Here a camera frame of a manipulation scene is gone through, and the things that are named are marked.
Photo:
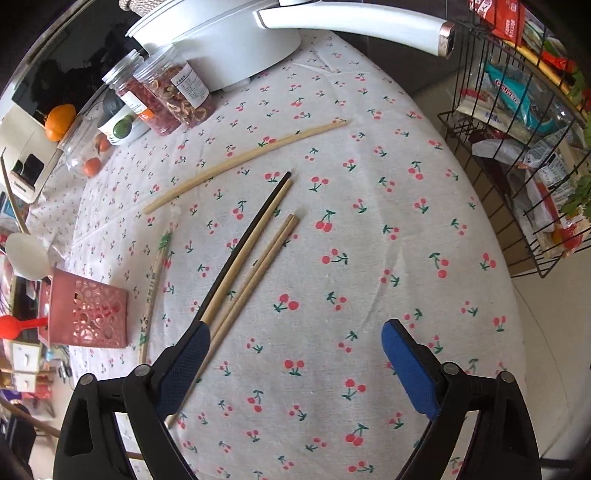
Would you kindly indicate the green leafy vegetables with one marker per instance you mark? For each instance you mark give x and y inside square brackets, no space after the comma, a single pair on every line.
[579,201]

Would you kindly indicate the white plastic spoon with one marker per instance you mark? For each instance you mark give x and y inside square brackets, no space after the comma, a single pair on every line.
[27,256]

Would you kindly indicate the black wire rack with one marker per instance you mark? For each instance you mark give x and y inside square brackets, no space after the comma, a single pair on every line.
[518,135]

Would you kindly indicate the jar of red dried fruit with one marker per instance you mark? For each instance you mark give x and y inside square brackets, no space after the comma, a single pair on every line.
[120,78]

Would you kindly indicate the white electric cooking pot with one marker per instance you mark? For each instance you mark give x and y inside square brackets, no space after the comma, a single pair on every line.
[227,42]

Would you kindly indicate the pink perforated utensil basket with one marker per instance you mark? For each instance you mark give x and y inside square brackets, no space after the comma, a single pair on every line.
[82,312]

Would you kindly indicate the cherry print tablecloth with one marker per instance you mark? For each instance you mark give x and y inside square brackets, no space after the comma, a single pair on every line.
[390,227]

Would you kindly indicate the woven white lidded basket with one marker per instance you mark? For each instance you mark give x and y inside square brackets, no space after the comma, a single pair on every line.
[140,7]

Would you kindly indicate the large orange fruit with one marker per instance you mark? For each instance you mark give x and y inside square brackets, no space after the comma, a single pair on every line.
[58,122]

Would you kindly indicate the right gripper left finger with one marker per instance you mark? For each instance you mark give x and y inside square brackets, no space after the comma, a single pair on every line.
[177,366]

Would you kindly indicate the jar of dried rings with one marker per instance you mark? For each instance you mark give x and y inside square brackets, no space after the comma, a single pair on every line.
[174,83]

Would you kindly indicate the red snack bag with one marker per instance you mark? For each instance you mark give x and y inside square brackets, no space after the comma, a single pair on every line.
[505,17]

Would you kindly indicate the black microwave oven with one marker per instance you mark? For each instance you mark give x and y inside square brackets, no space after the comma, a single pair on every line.
[70,66]

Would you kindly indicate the red plastic spoon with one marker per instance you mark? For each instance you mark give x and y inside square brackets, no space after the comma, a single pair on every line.
[11,327]

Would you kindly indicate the glass jar with oranges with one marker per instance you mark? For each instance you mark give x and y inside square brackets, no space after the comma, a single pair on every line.
[85,149]

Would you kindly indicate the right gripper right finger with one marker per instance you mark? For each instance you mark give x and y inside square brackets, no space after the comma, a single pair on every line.
[417,368]

